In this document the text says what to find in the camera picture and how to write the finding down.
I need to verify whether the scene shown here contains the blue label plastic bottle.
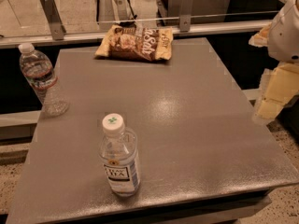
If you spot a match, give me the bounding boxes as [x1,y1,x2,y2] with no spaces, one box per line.
[99,113,141,197]

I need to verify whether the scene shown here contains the left metal rail bracket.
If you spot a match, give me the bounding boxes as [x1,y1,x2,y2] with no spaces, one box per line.
[39,0,66,40]

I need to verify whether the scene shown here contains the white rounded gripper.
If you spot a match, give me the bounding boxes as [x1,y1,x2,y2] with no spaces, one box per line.
[249,0,299,124]

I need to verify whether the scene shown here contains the right metal rail bracket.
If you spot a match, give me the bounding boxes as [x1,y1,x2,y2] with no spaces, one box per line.
[179,0,193,32]

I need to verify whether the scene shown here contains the metal rail bracket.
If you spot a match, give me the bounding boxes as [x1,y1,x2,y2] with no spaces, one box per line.
[179,0,193,32]
[39,0,66,40]

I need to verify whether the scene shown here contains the horizontal metal rail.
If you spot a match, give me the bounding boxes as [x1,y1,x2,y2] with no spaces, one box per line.
[0,19,274,49]

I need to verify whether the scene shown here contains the brown chip bag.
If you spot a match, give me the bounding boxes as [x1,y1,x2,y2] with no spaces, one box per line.
[95,25,173,62]

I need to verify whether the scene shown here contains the red label water bottle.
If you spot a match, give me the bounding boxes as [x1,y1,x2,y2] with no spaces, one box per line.
[18,43,69,117]

